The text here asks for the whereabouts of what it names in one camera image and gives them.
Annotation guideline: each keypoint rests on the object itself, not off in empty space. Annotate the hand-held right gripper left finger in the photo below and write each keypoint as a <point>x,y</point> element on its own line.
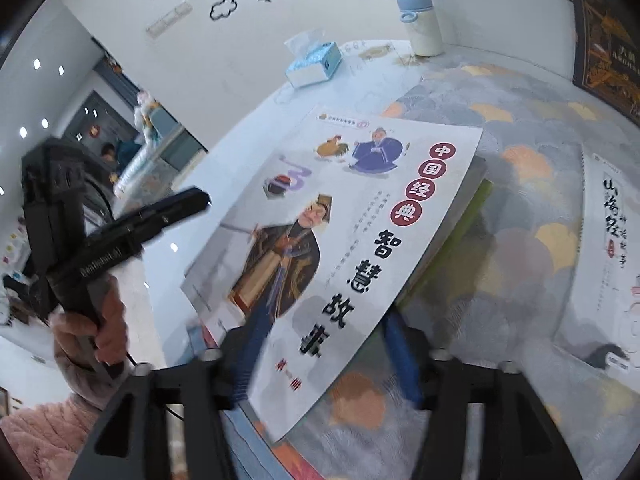
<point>240,370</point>

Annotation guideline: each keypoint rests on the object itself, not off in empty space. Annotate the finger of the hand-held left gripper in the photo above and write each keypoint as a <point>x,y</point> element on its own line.
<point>160,210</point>

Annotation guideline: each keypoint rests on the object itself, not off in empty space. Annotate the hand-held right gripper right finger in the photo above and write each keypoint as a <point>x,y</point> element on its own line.
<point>405,355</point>

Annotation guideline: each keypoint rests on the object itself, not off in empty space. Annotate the white book with robed figure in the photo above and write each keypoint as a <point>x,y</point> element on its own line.
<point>340,260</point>

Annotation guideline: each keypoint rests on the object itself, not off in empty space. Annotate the green book with violin figure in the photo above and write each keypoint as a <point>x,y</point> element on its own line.
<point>472,205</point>

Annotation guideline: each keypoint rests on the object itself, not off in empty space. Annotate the person's left forearm pink sleeve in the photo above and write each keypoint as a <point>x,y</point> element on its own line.
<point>45,430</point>

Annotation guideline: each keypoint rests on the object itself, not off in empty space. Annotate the person's left hand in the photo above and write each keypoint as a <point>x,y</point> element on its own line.
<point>90,332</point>

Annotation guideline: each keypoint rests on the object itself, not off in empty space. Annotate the blue tissue box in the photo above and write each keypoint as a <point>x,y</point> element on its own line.
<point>315,62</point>

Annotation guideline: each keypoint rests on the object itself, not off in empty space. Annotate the white book with black calligraphy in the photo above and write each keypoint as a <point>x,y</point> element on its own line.
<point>610,260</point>

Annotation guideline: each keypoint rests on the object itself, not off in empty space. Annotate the white bottle with blue lid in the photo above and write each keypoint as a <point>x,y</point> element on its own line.
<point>422,20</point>

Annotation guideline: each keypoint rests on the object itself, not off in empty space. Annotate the large dark ornate book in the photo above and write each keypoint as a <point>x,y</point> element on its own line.
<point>605,45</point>

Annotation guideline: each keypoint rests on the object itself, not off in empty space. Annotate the black cloud wall sticker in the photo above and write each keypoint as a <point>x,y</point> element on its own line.
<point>212,10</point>

